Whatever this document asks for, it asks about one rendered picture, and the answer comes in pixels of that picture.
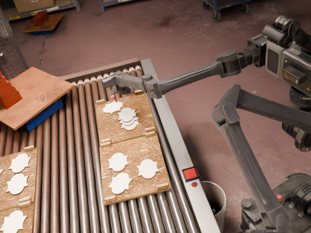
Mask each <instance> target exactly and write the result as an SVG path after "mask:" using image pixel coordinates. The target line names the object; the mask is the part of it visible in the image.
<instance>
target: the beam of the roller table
mask: <svg viewBox="0 0 311 233"><path fill-rule="evenodd" d="M140 63H141V67H142V71H143V74H144V75H146V74H151V75H152V76H153V77H155V79H156V81H158V80H159V79H158V77H157V74H156V72H155V69H154V67H153V64H152V62H151V59H150V58H149V59H145V60H141V61H140ZM153 101H154V104H155V107H156V110H157V113H158V116H159V118H160V121H161V124H162V127H163V130H164V132H165V135H166V138H167V141H168V144H169V146H170V149H171V152H172V155H173V158H174V160H175V163H176V166H177V169H178V172H179V174H180V178H181V180H182V183H183V186H184V188H185V191H186V194H187V197H188V200H189V202H190V205H191V208H192V211H193V214H194V217H195V220H196V222H197V225H198V227H199V231H200V233H221V231H220V229H219V226H218V224H217V221H216V219H215V216H214V214H213V211H212V209H211V207H210V204H209V202H208V199H207V197H206V194H205V192H204V189H203V187H202V184H201V182H200V179H196V180H193V181H189V182H185V179H184V176H183V174H182V170H183V169H186V168H189V167H192V166H194V165H193V162H192V160H191V157H190V155H189V153H188V150H187V147H186V145H185V143H184V141H183V138H182V136H181V133H180V131H179V128H178V126H177V123H176V121H175V118H174V116H173V113H172V111H171V109H170V106H169V104H168V101H167V99H166V96H165V95H162V98H160V99H156V98H153ZM193 182H196V183H197V184H198V185H197V186H196V187H192V186H191V184H192V183H193Z"/></svg>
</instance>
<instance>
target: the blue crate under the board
mask: <svg viewBox="0 0 311 233"><path fill-rule="evenodd" d="M61 107H63V102H62V100H61V98H59V99H58V100H56V101H55V102H54V103H52V104H51V105H49V106H48V107H47V108H45V109H44V110H43V111H41V112H40V113H38V114H37V115H36V116H34V117H33V118H32V119H31V120H29V121H28V122H26V123H25V124H24V125H22V127H23V128H25V129H26V130H28V131H31V130H32V129H34V128H35V127H36V126H37V125H39V124H40V123H41V122H43V121H44V120H45V119H47V118H48V117H49V116H51V115H52V114H53V113H55V112H56V111H57V110H59V109H60V108H61Z"/></svg>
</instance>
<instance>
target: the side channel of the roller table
mask: <svg viewBox="0 0 311 233"><path fill-rule="evenodd" d="M137 65H139V66H140V67H141V63H140V59H139V57H136V58H133V59H129V60H125V61H120V62H116V63H113V64H109V65H105V66H101V67H97V68H93V69H89V70H86V71H82V72H78V73H74V74H69V75H65V76H62V77H59V78H60V79H62V80H65V81H67V82H69V83H72V82H74V81H75V82H76V83H77V84H78V81H79V80H83V82H84V79H86V78H88V79H90V80H91V77H96V79H97V76H98V75H102V77H104V74H109V76H110V72H116V71H118V70H121V72H123V69H124V68H126V69H128V71H129V68H130V67H134V69H135V66H137ZM141 68H142V67H141Z"/></svg>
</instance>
